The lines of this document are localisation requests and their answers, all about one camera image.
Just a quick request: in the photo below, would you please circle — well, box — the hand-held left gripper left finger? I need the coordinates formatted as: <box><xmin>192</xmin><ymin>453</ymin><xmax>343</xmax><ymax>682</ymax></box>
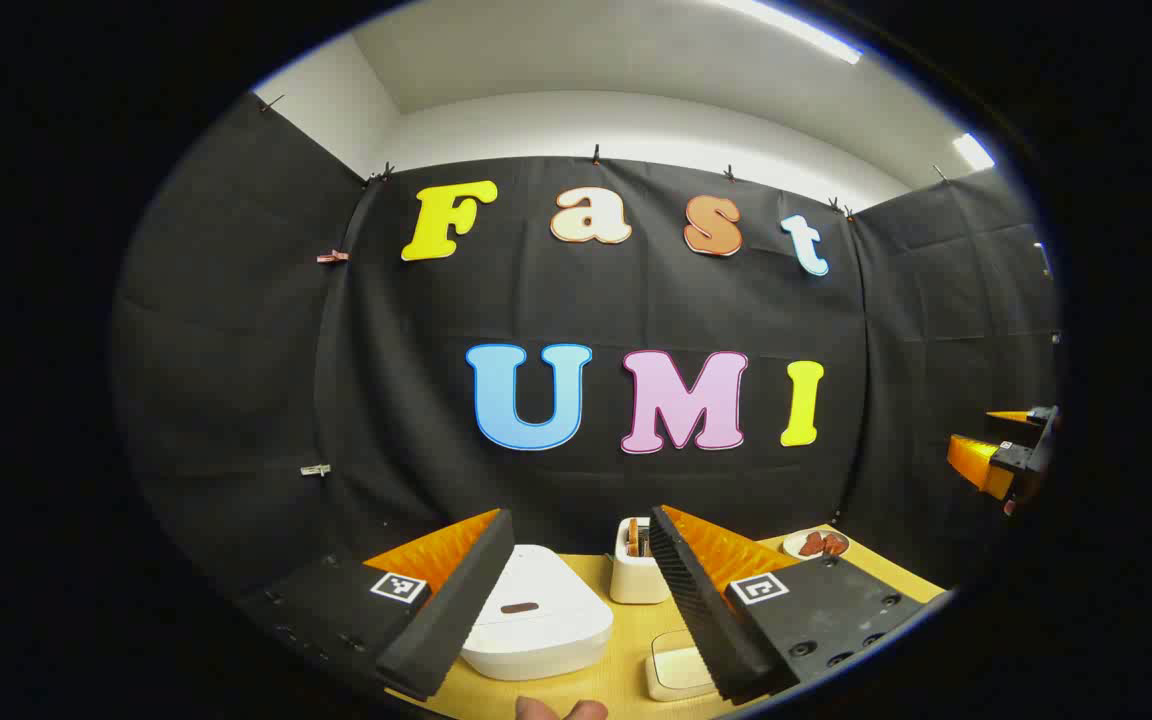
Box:
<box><xmin>236</xmin><ymin>508</ymin><xmax>517</xmax><ymax>701</ymax></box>

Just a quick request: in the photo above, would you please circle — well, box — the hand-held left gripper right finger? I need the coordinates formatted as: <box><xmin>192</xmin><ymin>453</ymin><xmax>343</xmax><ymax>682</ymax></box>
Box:
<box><xmin>648</xmin><ymin>505</ymin><xmax>947</xmax><ymax>706</ymax></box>

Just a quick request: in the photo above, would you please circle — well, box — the clear rice container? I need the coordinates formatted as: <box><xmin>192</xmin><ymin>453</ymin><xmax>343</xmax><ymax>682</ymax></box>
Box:
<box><xmin>644</xmin><ymin>630</ymin><xmax>722</xmax><ymax>702</ymax></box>

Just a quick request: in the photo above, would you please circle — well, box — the white rice cooker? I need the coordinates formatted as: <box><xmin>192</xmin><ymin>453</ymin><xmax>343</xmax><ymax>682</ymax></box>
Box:
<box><xmin>459</xmin><ymin>545</ymin><xmax>615</xmax><ymax>683</ymax></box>

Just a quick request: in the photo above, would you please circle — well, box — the white toaster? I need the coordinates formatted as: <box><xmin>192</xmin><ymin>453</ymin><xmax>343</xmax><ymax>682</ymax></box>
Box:
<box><xmin>609</xmin><ymin>517</ymin><xmax>673</xmax><ymax>605</ymax></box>

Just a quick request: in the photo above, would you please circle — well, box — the white round plate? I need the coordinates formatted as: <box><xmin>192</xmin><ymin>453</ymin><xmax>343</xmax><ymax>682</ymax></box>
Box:
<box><xmin>782</xmin><ymin>528</ymin><xmax>850</xmax><ymax>561</ymax></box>

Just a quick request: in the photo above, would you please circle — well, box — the black backdrop cloth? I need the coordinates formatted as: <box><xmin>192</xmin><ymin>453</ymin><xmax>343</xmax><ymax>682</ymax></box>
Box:
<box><xmin>111</xmin><ymin>92</ymin><xmax>1062</xmax><ymax>601</ymax></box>

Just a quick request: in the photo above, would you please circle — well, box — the long ceiling light strip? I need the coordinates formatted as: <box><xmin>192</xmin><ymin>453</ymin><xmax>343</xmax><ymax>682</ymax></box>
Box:
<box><xmin>716</xmin><ymin>0</ymin><xmax>863</xmax><ymax>65</ymax></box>

